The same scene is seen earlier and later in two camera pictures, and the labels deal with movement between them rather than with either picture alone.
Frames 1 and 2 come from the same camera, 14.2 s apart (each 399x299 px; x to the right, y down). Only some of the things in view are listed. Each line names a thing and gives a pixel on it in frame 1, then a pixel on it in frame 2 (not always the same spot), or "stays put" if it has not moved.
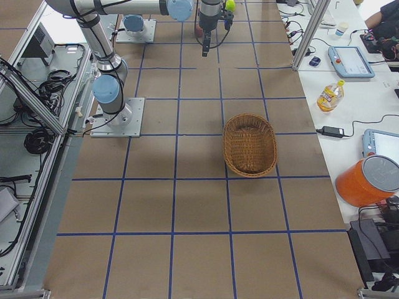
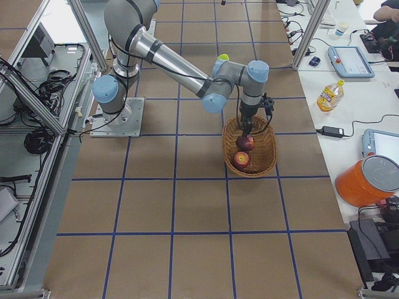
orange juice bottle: (331, 97) stays put
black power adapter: (331, 131) stays put
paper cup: (341, 28) stays put
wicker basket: (250, 145) stays put
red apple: (199, 30) → (241, 159)
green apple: (230, 5) → (223, 56)
